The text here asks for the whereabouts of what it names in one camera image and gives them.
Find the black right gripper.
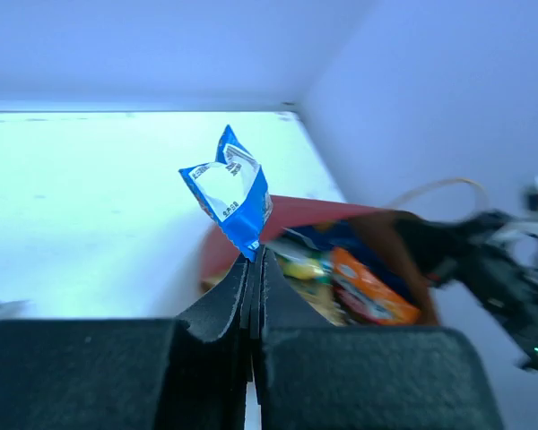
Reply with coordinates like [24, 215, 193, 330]
[398, 211, 538, 291]

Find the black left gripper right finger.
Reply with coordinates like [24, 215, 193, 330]
[252, 251, 503, 429]

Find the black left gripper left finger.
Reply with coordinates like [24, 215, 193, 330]
[0, 258, 253, 429]

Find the red paper bag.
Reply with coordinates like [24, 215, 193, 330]
[199, 177, 490, 326]

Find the small blue white snack packet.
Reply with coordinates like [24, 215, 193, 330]
[178, 125, 273, 262]

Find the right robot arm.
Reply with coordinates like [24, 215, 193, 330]
[395, 211, 538, 372]

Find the brown kraft snack bag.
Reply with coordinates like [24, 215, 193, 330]
[291, 280, 347, 326]

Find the green yellow chips bag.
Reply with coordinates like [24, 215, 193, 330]
[275, 253, 333, 283]

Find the dark blue snack bag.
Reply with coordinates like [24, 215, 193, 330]
[282, 220, 417, 305]

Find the orange snack packet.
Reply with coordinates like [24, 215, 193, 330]
[330, 247, 421, 326]

